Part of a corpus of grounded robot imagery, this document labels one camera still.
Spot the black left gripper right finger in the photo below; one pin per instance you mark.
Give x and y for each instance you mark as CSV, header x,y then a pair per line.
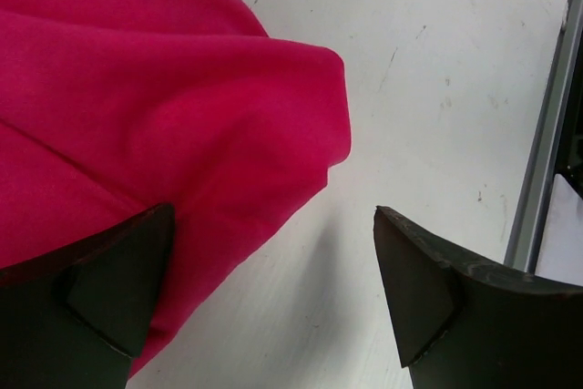
x,y
461,320

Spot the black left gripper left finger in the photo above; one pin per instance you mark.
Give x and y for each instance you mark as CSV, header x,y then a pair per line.
x,y
78,316

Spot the red t shirt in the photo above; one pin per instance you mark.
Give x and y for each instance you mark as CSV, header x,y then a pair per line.
x,y
109,107

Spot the aluminium table frame rail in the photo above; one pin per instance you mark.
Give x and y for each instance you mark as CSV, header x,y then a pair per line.
x,y
556,147

